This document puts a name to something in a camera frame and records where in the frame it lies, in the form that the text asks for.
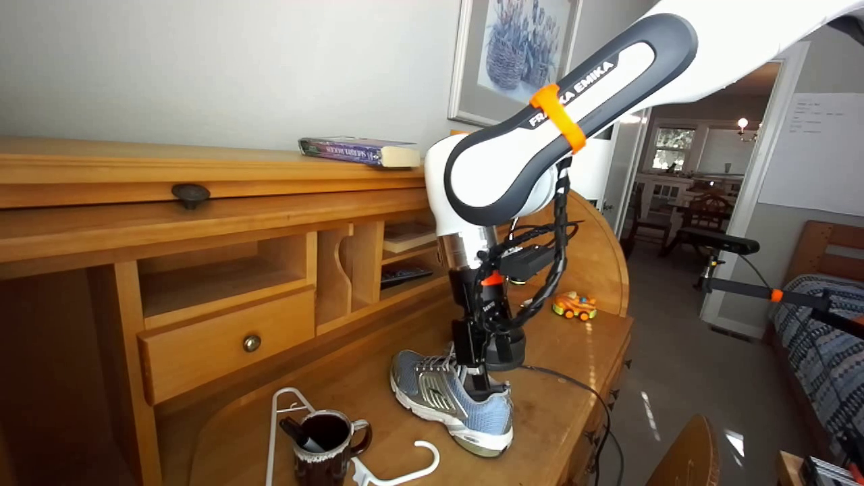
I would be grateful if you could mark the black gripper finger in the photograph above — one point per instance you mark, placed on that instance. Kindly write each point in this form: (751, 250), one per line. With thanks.
(463, 354)
(485, 374)

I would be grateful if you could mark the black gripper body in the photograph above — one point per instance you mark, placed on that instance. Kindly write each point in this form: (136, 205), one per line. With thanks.
(475, 305)

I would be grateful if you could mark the grey marker with black cap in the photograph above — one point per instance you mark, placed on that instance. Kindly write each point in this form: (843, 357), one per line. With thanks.
(296, 429)

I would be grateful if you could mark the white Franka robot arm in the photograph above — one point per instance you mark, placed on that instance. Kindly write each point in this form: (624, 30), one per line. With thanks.
(556, 118)

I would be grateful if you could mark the grey blue running sneaker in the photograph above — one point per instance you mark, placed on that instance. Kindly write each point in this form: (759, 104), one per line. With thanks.
(448, 407)

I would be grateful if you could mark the dark brown glazed mug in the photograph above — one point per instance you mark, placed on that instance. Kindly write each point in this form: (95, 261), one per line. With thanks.
(324, 446)

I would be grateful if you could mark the black remote control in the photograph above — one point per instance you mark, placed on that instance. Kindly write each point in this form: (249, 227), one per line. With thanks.
(406, 276)

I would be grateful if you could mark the beige notebook in cubby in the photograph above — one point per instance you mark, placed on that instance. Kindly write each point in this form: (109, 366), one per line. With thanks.
(408, 242)

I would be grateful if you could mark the colourful small toy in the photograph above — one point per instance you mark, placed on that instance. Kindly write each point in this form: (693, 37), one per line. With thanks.
(575, 305)

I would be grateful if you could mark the white plastic clothes hanger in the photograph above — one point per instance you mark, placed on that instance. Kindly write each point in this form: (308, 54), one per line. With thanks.
(394, 473)

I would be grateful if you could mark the thick closed book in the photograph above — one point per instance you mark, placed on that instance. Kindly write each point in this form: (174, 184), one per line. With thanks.
(359, 153)

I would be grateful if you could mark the wooden drawer with brass knob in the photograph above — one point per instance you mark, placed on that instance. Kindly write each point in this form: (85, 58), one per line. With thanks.
(226, 346)

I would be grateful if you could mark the framed blue flower picture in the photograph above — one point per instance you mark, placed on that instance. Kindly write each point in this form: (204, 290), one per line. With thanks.
(521, 54)

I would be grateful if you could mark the wooden roll-top desk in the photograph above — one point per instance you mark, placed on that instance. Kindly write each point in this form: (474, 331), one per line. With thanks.
(226, 234)

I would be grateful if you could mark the bed with striped blanket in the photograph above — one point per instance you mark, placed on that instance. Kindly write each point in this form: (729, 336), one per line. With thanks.
(825, 353)

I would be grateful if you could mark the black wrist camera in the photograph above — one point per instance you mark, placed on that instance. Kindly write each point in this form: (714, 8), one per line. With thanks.
(527, 263)

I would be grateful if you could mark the black camera boom stand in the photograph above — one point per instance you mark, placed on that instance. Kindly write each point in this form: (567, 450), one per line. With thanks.
(784, 294)

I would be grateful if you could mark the white wall board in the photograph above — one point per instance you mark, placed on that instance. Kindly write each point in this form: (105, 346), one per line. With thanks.
(813, 153)

